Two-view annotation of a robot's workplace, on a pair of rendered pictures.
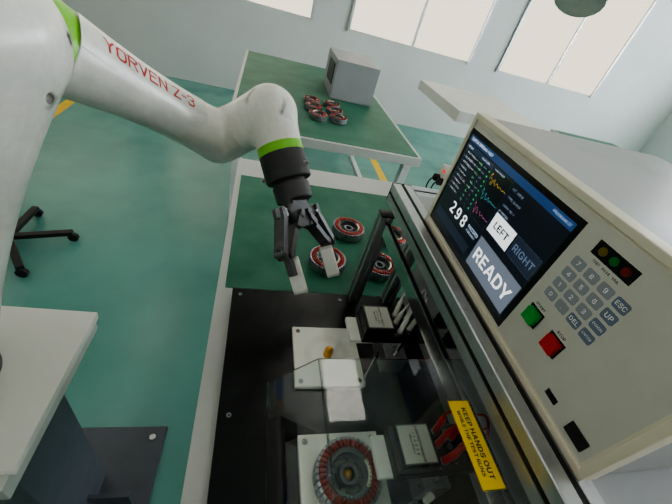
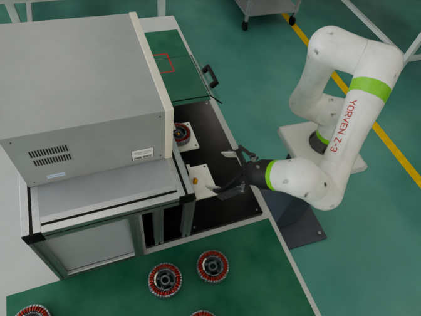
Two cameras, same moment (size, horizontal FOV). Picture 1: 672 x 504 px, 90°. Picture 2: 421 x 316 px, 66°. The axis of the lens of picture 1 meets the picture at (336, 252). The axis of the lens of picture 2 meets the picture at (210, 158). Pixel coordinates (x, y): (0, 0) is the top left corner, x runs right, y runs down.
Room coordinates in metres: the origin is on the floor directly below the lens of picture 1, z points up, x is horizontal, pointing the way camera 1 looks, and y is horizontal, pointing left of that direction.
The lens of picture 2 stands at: (1.14, -0.13, 1.91)
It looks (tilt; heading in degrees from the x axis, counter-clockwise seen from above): 54 degrees down; 170
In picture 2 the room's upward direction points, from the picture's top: 11 degrees clockwise
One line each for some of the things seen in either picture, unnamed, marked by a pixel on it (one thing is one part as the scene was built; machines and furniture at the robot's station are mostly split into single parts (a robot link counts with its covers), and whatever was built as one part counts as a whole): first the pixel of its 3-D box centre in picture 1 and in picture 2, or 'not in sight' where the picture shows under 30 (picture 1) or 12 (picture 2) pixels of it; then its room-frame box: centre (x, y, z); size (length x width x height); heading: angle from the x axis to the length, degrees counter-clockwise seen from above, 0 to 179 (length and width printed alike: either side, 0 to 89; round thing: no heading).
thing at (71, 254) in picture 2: not in sight; (94, 246); (0.78, -0.36, 0.91); 0.28 x 0.03 x 0.32; 109
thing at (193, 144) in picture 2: not in sight; (178, 138); (0.23, -0.13, 0.78); 0.15 x 0.15 x 0.01; 19
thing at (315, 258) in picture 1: (327, 260); (212, 266); (0.79, 0.02, 0.77); 0.11 x 0.11 x 0.04
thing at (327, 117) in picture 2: not in sight; (334, 120); (0.19, 0.54, 0.92); 0.16 x 0.13 x 0.19; 63
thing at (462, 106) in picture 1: (452, 160); not in sight; (1.39, -0.34, 0.98); 0.37 x 0.35 x 0.46; 19
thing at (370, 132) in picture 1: (306, 140); not in sight; (2.65, 0.50, 0.38); 1.85 x 1.10 x 0.75; 19
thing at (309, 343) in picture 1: (326, 356); (195, 183); (0.46, -0.05, 0.78); 0.15 x 0.15 x 0.01; 19
